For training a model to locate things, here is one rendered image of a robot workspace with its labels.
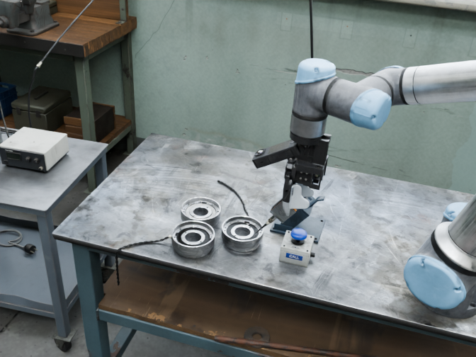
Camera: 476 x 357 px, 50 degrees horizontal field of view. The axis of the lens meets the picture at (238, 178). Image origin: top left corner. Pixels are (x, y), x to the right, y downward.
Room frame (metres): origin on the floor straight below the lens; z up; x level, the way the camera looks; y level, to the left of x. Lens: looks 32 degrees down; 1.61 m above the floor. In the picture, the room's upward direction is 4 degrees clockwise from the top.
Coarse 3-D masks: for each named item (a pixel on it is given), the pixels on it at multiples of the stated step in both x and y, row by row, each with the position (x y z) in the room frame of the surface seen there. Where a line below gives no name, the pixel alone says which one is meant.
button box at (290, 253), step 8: (288, 232) 1.00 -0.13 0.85; (288, 240) 0.97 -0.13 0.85; (304, 240) 0.97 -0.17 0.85; (312, 240) 0.98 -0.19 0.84; (280, 248) 0.95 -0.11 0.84; (288, 248) 0.94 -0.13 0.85; (296, 248) 0.94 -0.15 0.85; (304, 248) 0.95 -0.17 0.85; (280, 256) 0.95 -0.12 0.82; (288, 256) 0.94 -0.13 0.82; (296, 256) 0.94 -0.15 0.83; (304, 256) 0.93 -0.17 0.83; (312, 256) 0.96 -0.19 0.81; (296, 264) 0.94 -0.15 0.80; (304, 264) 0.93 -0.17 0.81
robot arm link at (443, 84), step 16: (448, 64) 0.94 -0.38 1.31; (464, 64) 0.92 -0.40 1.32; (400, 80) 0.97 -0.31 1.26; (416, 80) 0.95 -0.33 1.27; (432, 80) 0.93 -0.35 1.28; (448, 80) 0.91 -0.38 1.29; (464, 80) 0.90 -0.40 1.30; (400, 96) 0.96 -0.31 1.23; (416, 96) 0.95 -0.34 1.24; (432, 96) 0.93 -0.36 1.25; (448, 96) 0.91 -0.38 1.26; (464, 96) 0.90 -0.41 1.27
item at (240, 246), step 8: (240, 216) 1.06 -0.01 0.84; (248, 216) 1.06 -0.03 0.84; (224, 224) 1.03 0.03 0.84; (256, 224) 1.05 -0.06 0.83; (224, 232) 0.99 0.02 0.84; (232, 232) 1.01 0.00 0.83; (240, 232) 1.03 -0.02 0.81; (248, 232) 1.03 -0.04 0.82; (224, 240) 0.99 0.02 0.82; (232, 240) 0.97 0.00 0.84; (240, 240) 0.96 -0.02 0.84; (248, 240) 0.97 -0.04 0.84; (256, 240) 0.98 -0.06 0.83; (232, 248) 0.97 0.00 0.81; (240, 248) 0.96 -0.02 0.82; (248, 248) 0.97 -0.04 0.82
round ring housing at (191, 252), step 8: (184, 224) 1.02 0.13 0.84; (192, 224) 1.03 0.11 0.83; (200, 224) 1.03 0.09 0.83; (184, 232) 0.99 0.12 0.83; (192, 232) 1.00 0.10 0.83; (200, 232) 1.00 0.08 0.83; (208, 232) 1.00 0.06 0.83; (176, 240) 0.96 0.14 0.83; (184, 240) 0.96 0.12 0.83; (192, 240) 1.00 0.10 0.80; (200, 240) 0.97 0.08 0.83; (176, 248) 0.94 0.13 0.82; (184, 248) 0.93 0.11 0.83; (192, 248) 0.93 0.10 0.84; (200, 248) 0.93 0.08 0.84; (208, 248) 0.95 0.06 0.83; (184, 256) 0.94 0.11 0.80; (192, 256) 0.93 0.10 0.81; (200, 256) 0.94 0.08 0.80
